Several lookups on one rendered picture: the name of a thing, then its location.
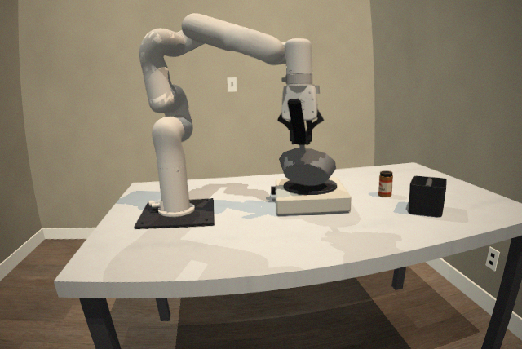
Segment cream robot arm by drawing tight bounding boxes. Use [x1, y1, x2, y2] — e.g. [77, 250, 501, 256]
[139, 13, 312, 217]

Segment dark grey frying pan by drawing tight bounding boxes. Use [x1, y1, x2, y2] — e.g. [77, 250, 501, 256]
[279, 99, 336, 186]

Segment small brown spice jar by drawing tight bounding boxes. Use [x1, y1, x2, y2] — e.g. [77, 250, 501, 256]
[378, 170, 393, 197]

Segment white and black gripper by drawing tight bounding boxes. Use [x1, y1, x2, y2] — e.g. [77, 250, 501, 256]
[277, 84, 324, 145]

